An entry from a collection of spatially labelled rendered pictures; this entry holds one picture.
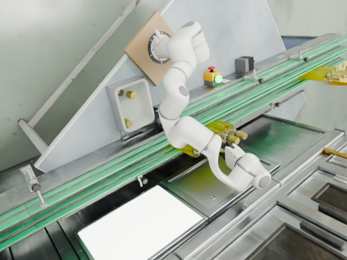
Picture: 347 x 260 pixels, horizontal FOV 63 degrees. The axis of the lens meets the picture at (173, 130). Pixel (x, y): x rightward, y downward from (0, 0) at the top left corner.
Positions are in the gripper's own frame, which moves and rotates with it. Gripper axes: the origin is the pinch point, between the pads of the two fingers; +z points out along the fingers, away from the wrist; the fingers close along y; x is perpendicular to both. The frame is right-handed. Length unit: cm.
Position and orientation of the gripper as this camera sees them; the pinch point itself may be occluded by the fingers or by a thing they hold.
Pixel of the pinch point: (222, 149)
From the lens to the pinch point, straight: 128.7
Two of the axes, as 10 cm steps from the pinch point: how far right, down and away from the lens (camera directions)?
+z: -3.9, -3.5, 8.5
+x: -9.1, 2.9, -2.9
